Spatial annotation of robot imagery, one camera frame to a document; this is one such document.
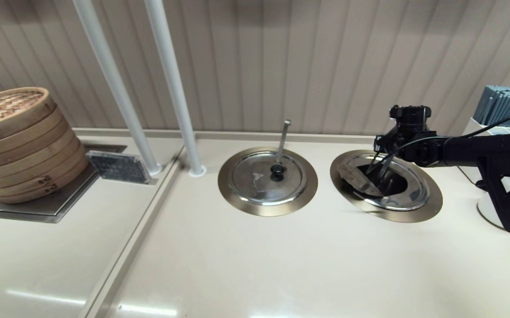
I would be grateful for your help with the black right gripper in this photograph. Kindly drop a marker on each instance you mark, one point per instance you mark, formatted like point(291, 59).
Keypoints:
point(409, 119)

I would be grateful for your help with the steel pot lid black knob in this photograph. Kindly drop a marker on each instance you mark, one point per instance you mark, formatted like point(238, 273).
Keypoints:
point(413, 194)
point(250, 176)

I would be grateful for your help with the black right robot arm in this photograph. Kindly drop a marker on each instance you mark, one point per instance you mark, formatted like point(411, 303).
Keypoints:
point(466, 150)

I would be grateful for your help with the white cutlery holder box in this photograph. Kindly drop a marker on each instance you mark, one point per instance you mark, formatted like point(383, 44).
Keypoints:
point(473, 123)

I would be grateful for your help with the dark recessed soup pot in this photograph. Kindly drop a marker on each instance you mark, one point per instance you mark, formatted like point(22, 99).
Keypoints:
point(391, 187)

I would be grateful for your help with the grey-blue chopstick bundle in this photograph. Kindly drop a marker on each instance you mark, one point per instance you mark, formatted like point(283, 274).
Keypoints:
point(502, 106)

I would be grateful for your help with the white ceramic jar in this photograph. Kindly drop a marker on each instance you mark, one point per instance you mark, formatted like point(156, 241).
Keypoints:
point(486, 212)

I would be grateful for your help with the white metal pole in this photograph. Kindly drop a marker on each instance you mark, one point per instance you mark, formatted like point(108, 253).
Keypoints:
point(112, 75)
point(170, 75)

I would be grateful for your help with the clear acrylic label sign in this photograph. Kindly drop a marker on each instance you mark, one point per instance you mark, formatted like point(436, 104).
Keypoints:
point(118, 167)

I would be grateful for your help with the stacked bamboo steamer baskets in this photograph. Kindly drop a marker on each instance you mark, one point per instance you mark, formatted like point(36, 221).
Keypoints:
point(25, 149)

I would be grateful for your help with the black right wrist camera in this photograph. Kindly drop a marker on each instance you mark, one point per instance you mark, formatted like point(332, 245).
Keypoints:
point(386, 144)

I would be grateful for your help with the steel steamer base plate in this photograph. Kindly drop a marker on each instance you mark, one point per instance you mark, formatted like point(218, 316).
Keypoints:
point(38, 212)

